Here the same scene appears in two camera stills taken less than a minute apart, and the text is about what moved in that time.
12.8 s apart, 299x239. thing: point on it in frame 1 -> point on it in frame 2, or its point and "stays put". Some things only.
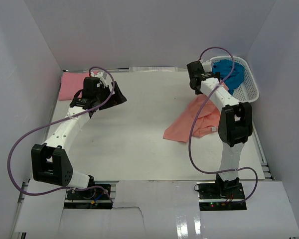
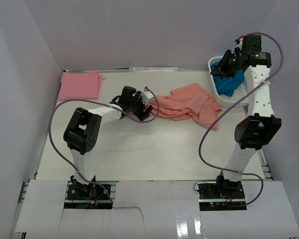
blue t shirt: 224,67 stays put
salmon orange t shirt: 200,123 -> 191,102
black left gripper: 109,97 -> 138,107
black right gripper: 215,75 -> 227,63
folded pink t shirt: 71,83 stays put
